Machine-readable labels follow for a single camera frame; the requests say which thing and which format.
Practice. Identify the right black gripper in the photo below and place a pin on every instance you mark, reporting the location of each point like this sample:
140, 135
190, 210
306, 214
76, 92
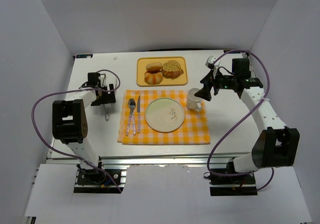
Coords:
210, 85

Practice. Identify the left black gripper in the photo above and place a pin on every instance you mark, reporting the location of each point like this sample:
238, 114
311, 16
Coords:
106, 102

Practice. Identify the glazed ring donut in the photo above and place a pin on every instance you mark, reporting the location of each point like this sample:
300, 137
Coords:
155, 66

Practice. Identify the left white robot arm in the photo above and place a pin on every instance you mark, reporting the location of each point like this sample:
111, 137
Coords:
69, 120

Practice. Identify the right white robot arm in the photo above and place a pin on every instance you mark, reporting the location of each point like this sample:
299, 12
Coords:
277, 144

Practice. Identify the sliced herb bread loaf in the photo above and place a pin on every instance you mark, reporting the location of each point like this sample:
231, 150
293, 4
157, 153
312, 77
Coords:
172, 69

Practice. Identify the white ceramic mug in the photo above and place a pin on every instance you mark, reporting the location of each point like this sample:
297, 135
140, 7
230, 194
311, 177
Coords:
193, 102

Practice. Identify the yellow plastic tray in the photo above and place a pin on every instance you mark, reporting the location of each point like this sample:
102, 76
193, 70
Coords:
141, 70

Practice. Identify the blue corner sticker right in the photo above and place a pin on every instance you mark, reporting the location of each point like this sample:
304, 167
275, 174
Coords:
232, 51

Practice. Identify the blue corner sticker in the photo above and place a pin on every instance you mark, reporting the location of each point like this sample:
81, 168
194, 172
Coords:
232, 51
79, 56

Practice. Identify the yellow checkered placemat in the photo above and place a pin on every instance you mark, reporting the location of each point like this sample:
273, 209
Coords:
193, 131

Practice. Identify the cream plate with sprig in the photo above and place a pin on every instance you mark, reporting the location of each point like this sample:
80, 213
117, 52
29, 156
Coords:
164, 115

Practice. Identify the orange striped round bun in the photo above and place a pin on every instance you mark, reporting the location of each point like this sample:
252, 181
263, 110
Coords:
153, 78

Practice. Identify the blue corner sticker left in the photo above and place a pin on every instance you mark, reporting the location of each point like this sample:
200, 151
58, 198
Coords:
79, 56

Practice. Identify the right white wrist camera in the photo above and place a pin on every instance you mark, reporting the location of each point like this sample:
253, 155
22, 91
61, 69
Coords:
212, 62

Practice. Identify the pink handled spoon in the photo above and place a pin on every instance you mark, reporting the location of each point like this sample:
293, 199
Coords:
128, 125

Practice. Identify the pink handled knife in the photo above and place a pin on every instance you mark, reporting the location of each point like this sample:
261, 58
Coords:
138, 114

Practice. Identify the aluminium table edge rail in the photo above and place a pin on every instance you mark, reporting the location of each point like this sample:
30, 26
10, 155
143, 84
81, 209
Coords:
218, 159

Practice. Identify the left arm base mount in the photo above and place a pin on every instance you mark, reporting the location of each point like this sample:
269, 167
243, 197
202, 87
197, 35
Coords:
93, 182

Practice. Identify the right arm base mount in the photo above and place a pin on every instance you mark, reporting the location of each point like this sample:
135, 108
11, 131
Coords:
231, 186

